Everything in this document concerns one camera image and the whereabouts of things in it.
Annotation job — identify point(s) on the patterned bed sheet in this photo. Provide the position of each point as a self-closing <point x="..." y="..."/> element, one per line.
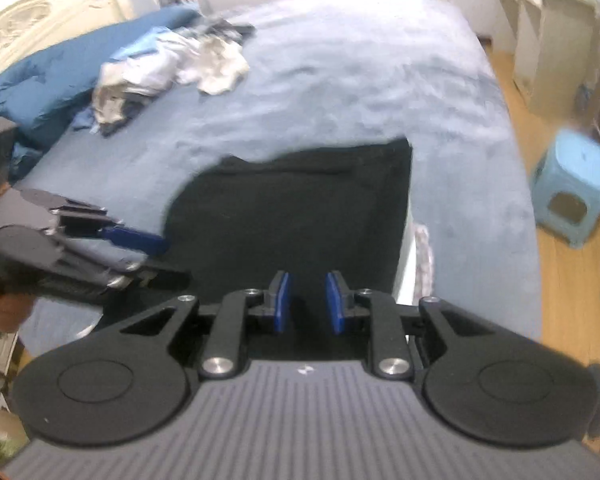
<point x="424" y="260"/>

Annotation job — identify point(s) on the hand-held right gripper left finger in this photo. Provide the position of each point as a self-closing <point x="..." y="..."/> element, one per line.
<point x="283" y="306"/>

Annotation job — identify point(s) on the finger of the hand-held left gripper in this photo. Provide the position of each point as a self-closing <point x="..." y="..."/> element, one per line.
<point x="155" y="276"/>
<point x="130" y="240"/>

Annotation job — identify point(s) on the teal duvet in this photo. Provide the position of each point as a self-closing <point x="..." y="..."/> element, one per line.
<point x="45" y="85"/>

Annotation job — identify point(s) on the black t-shirt with white print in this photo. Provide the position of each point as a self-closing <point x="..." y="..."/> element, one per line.
<point x="290" y="200"/>

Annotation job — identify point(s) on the cream carved headboard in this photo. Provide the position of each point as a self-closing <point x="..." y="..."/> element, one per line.
<point x="20" y="20"/>

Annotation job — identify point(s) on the plaid garment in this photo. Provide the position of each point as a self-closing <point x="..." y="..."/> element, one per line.
<point x="220" y="27"/>

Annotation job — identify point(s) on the cream garment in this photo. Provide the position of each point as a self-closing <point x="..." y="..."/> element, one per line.
<point x="215" y="67"/>

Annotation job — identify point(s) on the dark grey garment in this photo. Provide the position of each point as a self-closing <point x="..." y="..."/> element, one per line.
<point x="125" y="120"/>

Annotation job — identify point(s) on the blue jeans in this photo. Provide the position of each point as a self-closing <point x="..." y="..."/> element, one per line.
<point x="82" y="120"/>

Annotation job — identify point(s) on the beige garment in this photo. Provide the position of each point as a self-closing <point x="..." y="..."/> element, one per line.
<point x="115" y="90"/>

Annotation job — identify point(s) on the pale shelf unit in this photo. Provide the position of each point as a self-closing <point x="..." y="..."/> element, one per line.
<point x="555" y="50"/>

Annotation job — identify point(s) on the light blue plastic stool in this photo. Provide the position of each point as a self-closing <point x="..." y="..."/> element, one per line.
<point x="570" y="170"/>

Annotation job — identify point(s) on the person's left hand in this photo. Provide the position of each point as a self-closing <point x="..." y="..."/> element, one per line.
<point x="5" y="310"/>

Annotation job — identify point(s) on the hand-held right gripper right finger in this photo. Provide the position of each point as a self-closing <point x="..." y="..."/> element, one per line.
<point x="336" y="306"/>

